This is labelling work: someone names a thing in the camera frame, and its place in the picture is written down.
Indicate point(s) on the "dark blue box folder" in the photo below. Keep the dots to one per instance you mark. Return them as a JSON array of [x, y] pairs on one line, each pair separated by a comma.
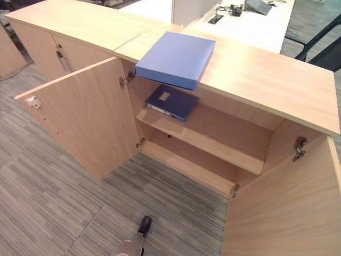
[[173, 102]]

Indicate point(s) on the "wooden cabinet shelf board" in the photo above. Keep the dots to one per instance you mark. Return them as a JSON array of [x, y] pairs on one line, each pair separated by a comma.
[[202, 138]]

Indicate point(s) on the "light blue box folder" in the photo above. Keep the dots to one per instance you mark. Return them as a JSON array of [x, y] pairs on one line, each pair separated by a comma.
[[174, 60]]

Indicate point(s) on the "open wooden office cabinet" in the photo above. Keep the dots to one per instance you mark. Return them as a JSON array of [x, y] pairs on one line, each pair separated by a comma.
[[239, 88]]

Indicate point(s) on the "wooden cabinet door with sticker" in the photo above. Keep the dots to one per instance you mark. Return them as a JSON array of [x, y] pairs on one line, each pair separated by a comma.
[[85, 117]]

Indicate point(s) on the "white office desk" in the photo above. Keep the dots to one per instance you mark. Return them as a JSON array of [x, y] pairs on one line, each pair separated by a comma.
[[239, 26]]

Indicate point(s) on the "plain wooden cabinet door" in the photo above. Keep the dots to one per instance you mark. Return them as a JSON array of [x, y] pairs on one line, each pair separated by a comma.
[[287, 202]]

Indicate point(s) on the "closed wooden office cabinet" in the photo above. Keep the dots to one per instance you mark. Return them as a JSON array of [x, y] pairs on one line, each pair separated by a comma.
[[66, 29]]

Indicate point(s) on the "metal door hinge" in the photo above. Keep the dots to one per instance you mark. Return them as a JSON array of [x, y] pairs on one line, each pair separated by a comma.
[[140, 143], [299, 148], [126, 79], [234, 190]]

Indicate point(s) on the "white desk partition panel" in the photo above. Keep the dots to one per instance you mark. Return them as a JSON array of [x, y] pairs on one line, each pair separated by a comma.
[[186, 12]]

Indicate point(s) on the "grey laptop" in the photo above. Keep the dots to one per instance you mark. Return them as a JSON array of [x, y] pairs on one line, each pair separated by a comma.
[[258, 6]]

